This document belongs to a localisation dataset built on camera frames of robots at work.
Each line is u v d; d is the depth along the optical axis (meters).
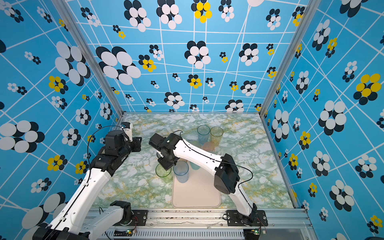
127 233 0.71
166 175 0.75
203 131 0.91
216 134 0.97
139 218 0.73
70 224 0.39
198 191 0.83
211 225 0.72
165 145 0.55
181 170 0.64
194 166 0.53
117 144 0.54
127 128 0.66
